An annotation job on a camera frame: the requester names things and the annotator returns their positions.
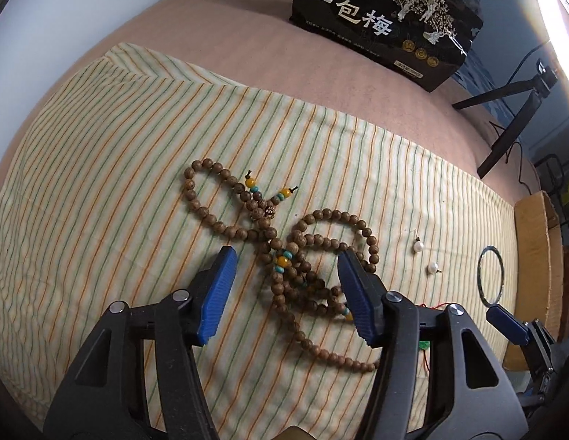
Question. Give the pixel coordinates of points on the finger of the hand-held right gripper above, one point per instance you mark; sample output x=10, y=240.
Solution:
x=508, y=324

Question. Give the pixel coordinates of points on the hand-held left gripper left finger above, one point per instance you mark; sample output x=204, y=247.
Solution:
x=218, y=294

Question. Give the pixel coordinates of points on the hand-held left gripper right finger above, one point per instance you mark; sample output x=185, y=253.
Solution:
x=357, y=300

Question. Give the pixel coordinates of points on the thin dark bangle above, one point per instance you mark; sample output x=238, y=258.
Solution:
x=478, y=275

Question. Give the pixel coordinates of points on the brown cardboard box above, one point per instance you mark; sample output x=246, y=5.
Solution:
x=534, y=256

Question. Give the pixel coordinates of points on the white pearl earring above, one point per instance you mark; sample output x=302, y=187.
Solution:
x=418, y=246
x=433, y=267

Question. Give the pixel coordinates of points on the striped yellow cloth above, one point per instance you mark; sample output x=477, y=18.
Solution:
x=128, y=183

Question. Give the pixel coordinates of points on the blue patterned bedsheet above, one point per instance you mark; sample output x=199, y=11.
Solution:
x=477, y=80

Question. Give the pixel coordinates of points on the pink blanket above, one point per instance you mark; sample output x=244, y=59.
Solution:
x=247, y=36

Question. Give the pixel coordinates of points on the black printed package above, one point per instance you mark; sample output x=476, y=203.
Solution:
x=357, y=18

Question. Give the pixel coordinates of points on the black tripod with camera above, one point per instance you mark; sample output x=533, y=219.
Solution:
x=509, y=121

